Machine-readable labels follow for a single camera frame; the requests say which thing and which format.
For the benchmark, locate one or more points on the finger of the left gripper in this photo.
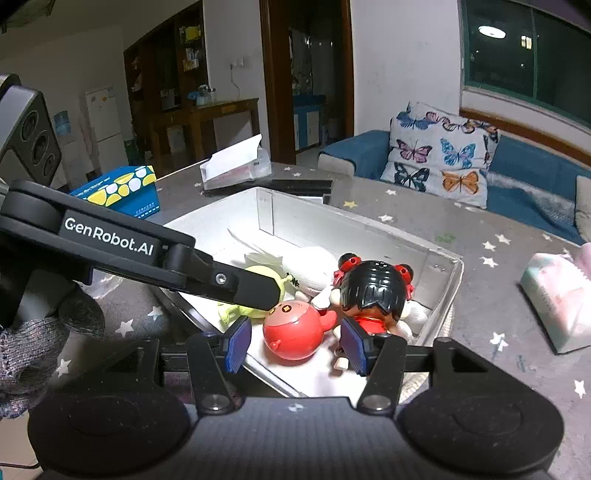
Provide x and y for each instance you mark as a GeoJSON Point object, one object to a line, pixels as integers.
{"type": "Point", "coordinates": [203, 276]}

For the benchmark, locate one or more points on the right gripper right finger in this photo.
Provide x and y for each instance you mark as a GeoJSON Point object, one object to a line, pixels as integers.
{"type": "Point", "coordinates": [381, 359]}

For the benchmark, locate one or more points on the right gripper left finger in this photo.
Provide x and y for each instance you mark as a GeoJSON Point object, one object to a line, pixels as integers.
{"type": "Point", "coordinates": [210, 358]}

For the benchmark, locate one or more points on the green alien toy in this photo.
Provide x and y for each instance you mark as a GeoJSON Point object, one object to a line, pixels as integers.
{"type": "Point", "coordinates": [258, 289]}

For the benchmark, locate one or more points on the black-haired girl doll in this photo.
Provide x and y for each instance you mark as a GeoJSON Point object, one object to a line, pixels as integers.
{"type": "Point", "coordinates": [373, 293]}

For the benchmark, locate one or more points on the red round figure toy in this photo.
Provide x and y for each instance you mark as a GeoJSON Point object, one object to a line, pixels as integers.
{"type": "Point", "coordinates": [294, 330]}

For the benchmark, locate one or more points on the white plush rabbit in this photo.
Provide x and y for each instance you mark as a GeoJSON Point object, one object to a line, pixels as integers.
{"type": "Point", "coordinates": [313, 269]}

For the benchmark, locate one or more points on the grey knit gloved hand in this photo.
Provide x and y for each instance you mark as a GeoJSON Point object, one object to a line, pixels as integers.
{"type": "Point", "coordinates": [30, 350]}

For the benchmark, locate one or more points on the grey white cardboard tray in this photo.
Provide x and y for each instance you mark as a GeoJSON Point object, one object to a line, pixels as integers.
{"type": "Point", "coordinates": [304, 239]}

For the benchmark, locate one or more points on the blue yellow tissue box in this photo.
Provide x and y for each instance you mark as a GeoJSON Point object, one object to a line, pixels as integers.
{"type": "Point", "coordinates": [130, 190]}

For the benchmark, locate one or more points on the white paper card holder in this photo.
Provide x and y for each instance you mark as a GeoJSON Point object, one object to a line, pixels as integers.
{"type": "Point", "coordinates": [241, 162]}

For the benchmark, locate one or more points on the white refrigerator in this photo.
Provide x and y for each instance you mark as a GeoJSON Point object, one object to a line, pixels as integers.
{"type": "Point", "coordinates": [105, 129]}

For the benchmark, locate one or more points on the wooden side table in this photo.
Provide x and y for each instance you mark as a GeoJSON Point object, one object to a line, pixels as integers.
{"type": "Point", "coordinates": [197, 123]}

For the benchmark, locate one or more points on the black flat box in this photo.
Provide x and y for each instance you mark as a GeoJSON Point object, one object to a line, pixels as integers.
{"type": "Point", "coordinates": [304, 188]}

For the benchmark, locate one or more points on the pastel tissue pack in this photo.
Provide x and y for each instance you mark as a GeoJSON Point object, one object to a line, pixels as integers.
{"type": "Point", "coordinates": [558, 288]}

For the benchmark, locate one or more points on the dark wooden shelf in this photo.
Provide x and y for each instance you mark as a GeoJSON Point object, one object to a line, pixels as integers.
{"type": "Point", "coordinates": [162, 67]}

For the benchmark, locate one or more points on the butterfly print pillow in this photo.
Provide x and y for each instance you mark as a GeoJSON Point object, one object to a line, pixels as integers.
{"type": "Point", "coordinates": [432, 151]}

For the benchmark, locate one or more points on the blue sofa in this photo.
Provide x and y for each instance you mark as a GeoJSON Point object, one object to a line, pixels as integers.
{"type": "Point", "coordinates": [526, 183]}

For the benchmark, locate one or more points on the grey cushion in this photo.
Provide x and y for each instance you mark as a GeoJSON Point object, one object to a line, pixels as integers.
{"type": "Point", "coordinates": [583, 206]}

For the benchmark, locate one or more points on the dark window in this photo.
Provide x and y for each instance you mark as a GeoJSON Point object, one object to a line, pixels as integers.
{"type": "Point", "coordinates": [525, 52]}

